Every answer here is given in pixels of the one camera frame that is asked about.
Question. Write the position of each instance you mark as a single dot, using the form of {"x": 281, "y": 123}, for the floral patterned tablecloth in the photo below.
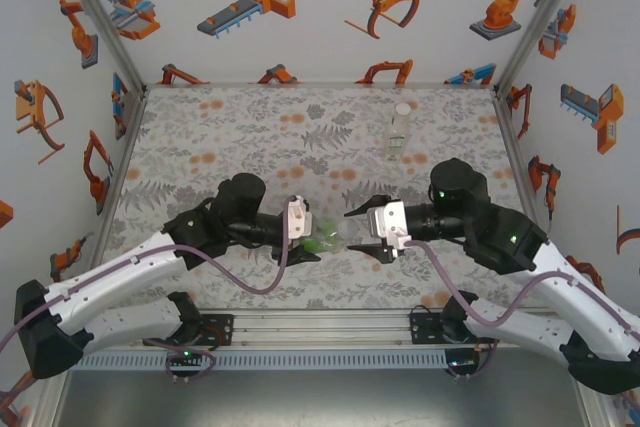
{"x": 250, "y": 122}

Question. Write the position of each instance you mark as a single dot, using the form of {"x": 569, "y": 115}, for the aluminium side frame rail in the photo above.
{"x": 520, "y": 147}
{"x": 122, "y": 182}

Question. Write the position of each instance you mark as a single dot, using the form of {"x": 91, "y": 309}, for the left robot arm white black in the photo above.
{"x": 115, "y": 272}

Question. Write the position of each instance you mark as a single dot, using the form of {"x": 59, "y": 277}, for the aluminium frame post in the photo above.
{"x": 540, "y": 22}
{"x": 100, "y": 22}

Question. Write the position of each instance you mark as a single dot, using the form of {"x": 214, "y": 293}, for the tall clear plastic bottle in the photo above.
{"x": 396, "y": 139}

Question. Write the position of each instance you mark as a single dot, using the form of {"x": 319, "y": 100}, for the aluminium rear frame rail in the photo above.
{"x": 320, "y": 85}

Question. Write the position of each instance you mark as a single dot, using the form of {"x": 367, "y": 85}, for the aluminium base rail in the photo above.
{"x": 320, "y": 327}

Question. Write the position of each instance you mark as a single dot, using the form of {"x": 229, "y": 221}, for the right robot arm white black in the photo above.
{"x": 550, "y": 292}

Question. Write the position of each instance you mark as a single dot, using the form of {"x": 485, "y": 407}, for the clear translucent bottle cap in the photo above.
{"x": 352, "y": 231}

